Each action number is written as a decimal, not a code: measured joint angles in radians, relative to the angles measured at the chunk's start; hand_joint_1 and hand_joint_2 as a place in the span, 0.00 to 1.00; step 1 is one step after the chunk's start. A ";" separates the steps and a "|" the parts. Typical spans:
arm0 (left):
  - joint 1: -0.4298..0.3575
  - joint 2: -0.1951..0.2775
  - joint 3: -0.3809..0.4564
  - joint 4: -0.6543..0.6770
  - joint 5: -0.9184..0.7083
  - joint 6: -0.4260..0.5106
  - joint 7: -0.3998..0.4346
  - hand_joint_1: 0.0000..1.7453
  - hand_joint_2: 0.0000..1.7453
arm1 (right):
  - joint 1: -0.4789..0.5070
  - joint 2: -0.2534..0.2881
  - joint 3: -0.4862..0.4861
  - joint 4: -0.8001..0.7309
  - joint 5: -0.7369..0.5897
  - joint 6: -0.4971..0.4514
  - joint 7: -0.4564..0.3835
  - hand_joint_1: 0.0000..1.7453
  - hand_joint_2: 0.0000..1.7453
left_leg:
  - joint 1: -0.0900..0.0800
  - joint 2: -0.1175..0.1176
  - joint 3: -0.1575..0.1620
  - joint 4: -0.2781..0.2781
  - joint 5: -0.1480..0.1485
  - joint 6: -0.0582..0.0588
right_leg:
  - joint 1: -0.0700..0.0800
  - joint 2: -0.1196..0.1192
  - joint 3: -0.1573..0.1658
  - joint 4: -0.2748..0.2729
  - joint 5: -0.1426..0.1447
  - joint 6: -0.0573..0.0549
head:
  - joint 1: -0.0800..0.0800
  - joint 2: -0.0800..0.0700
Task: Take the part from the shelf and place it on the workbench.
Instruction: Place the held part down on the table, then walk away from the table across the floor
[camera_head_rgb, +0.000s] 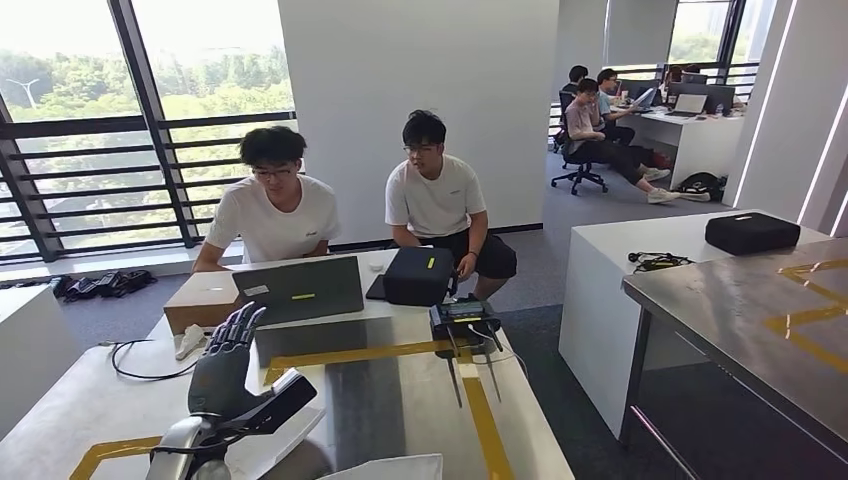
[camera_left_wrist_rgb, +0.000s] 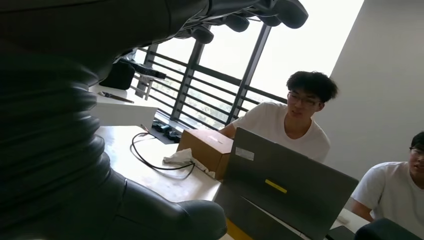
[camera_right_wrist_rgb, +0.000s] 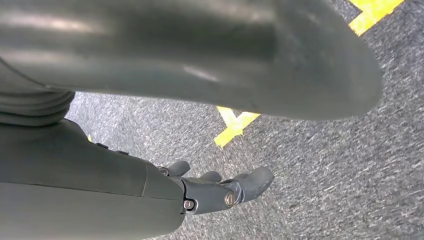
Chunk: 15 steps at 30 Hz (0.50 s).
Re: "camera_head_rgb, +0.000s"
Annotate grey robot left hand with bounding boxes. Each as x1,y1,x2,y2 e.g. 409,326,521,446
187,301,283,425

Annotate small white plastic part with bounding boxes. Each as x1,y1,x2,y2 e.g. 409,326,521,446
173,323,209,362

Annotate metal workbench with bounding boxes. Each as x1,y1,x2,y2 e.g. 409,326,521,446
617,237,848,480
0,309,576,480

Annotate cardboard box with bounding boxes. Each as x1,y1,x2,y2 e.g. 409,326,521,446
162,269,244,337

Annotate grey open laptop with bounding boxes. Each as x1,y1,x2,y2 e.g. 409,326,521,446
231,255,366,328

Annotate yellow bench tape strips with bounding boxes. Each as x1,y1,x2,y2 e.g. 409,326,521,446
68,435,164,480

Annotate black bags pile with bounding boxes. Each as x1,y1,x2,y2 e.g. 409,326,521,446
51,268,159,304

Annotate white table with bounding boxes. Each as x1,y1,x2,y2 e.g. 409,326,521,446
0,283,84,440
192,247,465,327
558,209,833,440

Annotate black case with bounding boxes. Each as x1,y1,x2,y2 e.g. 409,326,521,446
703,211,802,258
382,246,459,308

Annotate black device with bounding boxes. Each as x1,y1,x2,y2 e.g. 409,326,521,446
428,296,505,409

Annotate black window railing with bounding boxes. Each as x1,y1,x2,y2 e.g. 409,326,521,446
0,0,299,265

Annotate black office chair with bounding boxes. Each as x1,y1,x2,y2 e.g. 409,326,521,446
549,89,610,197

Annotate black computer monitor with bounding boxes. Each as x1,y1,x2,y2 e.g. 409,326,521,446
667,80,737,117
617,78,662,109

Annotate black backpack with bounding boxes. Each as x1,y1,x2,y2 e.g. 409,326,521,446
674,171,728,204

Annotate white office desk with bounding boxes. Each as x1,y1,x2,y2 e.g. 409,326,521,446
614,107,748,191

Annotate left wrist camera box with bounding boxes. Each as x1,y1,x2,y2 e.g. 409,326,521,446
228,369,319,437

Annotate black cable bundle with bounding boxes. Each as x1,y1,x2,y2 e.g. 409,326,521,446
627,250,695,275

